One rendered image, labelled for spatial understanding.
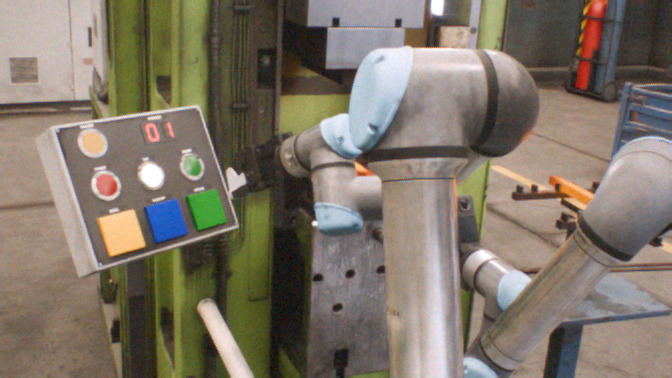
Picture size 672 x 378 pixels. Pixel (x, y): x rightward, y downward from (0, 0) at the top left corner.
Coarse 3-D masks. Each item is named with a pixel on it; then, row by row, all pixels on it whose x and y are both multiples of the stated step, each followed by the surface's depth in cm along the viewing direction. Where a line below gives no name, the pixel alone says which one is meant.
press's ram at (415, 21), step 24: (288, 0) 175; (312, 0) 163; (336, 0) 165; (360, 0) 167; (384, 0) 170; (408, 0) 172; (312, 24) 165; (336, 24) 169; (360, 24) 169; (384, 24) 172; (408, 24) 174
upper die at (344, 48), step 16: (288, 32) 191; (304, 32) 180; (320, 32) 171; (336, 32) 168; (352, 32) 169; (368, 32) 171; (384, 32) 172; (400, 32) 174; (288, 48) 192; (304, 48) 181; (320, 48) 171; (336, 48) 169; (352, 48) 170; (368, 48) 172; (384, 48) 173; (320, 64) 172; (336, 64) 170; (352, 64) 172
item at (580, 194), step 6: (552, 180) 203; (558, 180) 201; (564, 180) 201; (564, 186) 198; (570, 186) 196; (576, 186) 196; (570, 192) 195; (576, 192) 193; (582, 192) 191; (588, 192) 191; (576, 198) 193; (582, 198) 190; (588, 198) 188; (654, 240) 167; (660, 240) 166; (654, 246) 166; (660, 246) 167
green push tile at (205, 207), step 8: (200, 192) 151; (208, 192) 152; (216, 192) 154; (192, 200) 149; (200, 200) 151; (208, 200) 152; (216, 200) 153; (192, 208) 149; (200, 208) 150; (208, 208) 151; (216, 208) 153; (192, 216) 149; (200, 216) 149; (208, 216) 151; (216, 216) 152; (224, 216) 154; (200, 224) 149; (208, 224) 150; (216, 224) 152
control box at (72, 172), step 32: (64, 128) 135; (96, 128) 140; (128, 128) 144; (160, 128) 149; (192, 128) 155; (64, 160) 134; (96, 160) 138; (128, 160) 143; (160, 160) 148; (64, 192) 135; (96, 192) 136; (128, 192) 141; (160, 192) 146; (192, 192) 151; (224, 192) 156; (64, 224) 137; (96, 224) 135; (192, 224) 149; (224, 224) 154; (96, 256) 133; (128, 256) 137
